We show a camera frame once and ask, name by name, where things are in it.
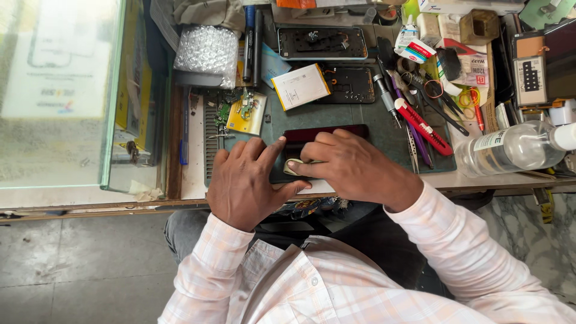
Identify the brown square container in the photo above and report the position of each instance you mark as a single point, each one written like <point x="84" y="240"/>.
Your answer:
<point x="479" y="27"/>

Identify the silver black screwdriver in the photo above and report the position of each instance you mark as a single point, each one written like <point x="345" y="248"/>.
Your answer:
<point x="386" y="96"/>

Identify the tape roll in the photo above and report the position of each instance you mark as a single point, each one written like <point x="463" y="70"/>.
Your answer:
<point x="388" y="15"/>

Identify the white phone battery yellow edges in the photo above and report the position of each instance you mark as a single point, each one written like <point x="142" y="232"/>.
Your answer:
<point x="300" y="86"/>

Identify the small white wiping cloth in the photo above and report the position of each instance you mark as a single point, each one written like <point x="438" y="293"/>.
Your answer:
<point x="291" y="167"/>

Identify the white red charger box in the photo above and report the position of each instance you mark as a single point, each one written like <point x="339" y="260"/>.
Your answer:
<point x="477" y="72"/>

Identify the person's plaid shirt torso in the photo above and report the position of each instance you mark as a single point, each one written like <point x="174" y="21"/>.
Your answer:
<point x="324" y="288"/>

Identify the dark phone display screen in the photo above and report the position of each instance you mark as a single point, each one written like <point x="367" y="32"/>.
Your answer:
<point x="333" y="132"/>

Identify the purple pry tool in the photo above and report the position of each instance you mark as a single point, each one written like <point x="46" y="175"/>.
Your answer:
<point x="420" y="146"/>

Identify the grey tester box black buttons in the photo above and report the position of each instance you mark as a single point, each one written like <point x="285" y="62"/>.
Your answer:
<point x="530" y="74"/>

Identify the person's grey jeans leg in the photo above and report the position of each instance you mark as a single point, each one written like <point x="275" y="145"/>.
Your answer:
<point x="184" y="234"/>

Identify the red rubber band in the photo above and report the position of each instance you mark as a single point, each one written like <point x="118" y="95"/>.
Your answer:
<point x="426" y="89"/>

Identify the green work mat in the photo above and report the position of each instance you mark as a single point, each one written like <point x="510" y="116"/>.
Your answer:
<point x="324" y="117"/>

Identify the glass display counter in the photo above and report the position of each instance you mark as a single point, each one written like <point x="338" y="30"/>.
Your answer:
<point x="58" y="99"/>

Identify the white charger adapter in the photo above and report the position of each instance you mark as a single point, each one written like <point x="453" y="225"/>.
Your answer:
<point x="563" y="112"/>

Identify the red utility knife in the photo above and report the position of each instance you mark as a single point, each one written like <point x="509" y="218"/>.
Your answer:
<point x="423" y="127"/>

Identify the person's right hand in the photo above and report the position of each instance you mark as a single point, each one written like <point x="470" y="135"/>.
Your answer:
<point x="360" y="171"/>

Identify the white glue bottle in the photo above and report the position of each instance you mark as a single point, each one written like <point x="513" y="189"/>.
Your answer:
<point x="410" y="42"/>

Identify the beige cloth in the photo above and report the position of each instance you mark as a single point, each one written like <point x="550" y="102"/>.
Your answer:
<point x="207" y="13"/>

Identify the person's left hand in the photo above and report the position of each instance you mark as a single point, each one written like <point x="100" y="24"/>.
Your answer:
<point x="243" y="189"/>

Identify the dark phone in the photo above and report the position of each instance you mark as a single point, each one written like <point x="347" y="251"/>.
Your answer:
<point x="561" y="58"/>

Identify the blue pen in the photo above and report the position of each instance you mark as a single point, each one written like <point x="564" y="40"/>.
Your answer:
<point x="184" y="135"/>

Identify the clear plastic liquid bottle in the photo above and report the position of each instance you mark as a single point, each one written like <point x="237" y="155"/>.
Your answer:
<point x="508" y="148"/>

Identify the yellow card with phone parts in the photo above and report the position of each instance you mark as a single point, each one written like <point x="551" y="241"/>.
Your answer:
<point x="245" y="121"/>

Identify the bubble wrap roll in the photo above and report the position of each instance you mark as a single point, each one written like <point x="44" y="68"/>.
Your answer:
<point x="207" y="54"/>

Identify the green circuit board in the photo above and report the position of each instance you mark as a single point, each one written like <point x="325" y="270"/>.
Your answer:
<point x="222" y="113"/>

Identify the white cardboard box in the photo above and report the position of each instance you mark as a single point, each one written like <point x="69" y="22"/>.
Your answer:
<point x="468" y="6"/>

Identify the black pen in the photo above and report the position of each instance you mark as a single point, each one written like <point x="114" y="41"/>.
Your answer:
<point x="258" y="49"/>

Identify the light blue card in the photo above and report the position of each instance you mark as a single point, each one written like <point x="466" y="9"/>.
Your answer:
<point x="274" y="65"/>

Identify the silver tweezers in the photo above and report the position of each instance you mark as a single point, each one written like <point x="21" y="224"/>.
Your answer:
<point x="412" y="148"/>

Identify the black bristle brush head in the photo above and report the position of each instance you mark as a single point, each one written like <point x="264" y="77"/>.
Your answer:
<point x="449" y="64"/>

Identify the blue open phone frame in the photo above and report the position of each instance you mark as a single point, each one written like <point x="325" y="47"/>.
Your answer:
<point x="322" y="44"/>

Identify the black marker blue cap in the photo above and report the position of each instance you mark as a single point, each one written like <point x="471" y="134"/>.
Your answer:
<point x="248" y="45"/>

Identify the black phone midframe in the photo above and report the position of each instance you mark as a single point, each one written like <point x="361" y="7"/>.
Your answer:
<point x="353" y="85"/>

